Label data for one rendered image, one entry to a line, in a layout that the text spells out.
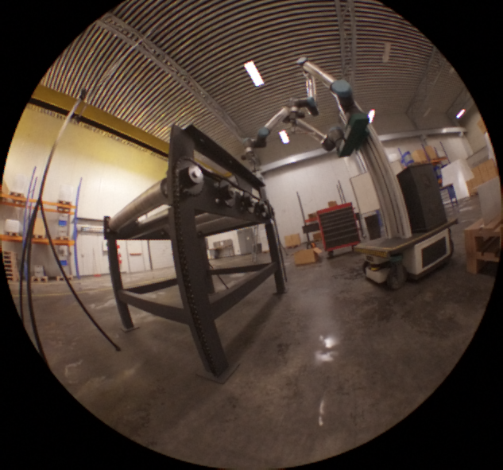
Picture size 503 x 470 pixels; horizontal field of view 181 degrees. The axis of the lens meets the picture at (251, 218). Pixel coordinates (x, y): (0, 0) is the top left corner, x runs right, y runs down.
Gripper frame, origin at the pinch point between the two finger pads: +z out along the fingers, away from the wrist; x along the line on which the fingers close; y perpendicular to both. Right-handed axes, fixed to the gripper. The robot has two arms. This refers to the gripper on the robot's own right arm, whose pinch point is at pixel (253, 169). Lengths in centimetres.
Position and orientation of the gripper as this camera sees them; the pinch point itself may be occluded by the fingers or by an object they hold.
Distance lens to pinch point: 142.0
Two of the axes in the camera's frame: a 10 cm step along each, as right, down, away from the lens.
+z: 1.8, 9.7, -1.7
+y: 9.0, -2.3, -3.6
